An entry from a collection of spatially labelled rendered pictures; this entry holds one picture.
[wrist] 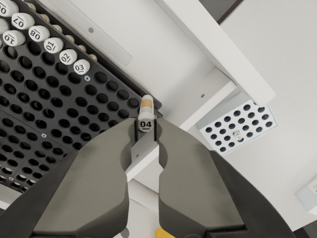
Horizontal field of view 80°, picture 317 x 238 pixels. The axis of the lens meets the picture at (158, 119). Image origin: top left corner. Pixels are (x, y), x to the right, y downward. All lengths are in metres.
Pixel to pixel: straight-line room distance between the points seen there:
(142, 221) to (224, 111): 0.29
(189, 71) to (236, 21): 0.13
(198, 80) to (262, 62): 0.15
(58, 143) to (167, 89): 0.16
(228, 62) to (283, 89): 0.26
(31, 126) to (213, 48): 0.21
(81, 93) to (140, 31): 0.10
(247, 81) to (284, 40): 0.21
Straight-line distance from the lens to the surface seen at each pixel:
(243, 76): 0.19
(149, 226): 0.48
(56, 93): 0.23
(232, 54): 0.18
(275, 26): 0.39
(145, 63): 0.26
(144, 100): 0.16
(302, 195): 0.64
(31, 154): 0.29
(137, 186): 0.51
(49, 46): 0.20
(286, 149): 0.52
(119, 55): 0.25
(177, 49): 0.26
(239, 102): 0.37
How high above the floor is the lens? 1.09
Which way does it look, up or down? 61 degrees down
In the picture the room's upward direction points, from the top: 176 degrees clockwise
